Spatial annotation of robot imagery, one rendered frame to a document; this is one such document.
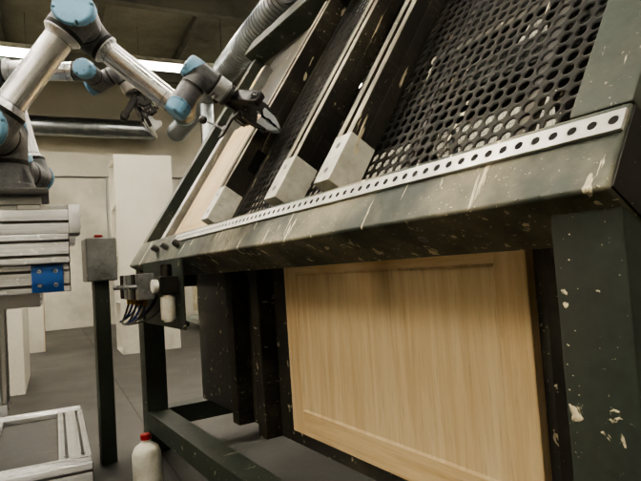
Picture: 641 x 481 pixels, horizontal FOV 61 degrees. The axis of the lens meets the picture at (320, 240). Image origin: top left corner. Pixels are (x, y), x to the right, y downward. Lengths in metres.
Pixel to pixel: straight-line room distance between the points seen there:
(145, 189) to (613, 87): 5.57
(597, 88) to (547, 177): 0.13
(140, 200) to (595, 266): 5.58
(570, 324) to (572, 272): 0.06
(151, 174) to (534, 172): 5.55
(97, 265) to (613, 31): 2.06
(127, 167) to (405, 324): 5.07
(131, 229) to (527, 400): 5.27
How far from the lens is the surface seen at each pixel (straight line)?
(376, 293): 1.34
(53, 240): 1.89
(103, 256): 2.45
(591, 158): 0.69
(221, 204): 1.79
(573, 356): 0.72
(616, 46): 0.81
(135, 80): 1.94
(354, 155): 1.18
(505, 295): 1.05
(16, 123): 1.82
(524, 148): 0.76
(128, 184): 6.06
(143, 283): 1.99
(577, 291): 0.71
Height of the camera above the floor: 0.74
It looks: 3 degrees up
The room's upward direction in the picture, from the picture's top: 4 degrees counter-clockwise
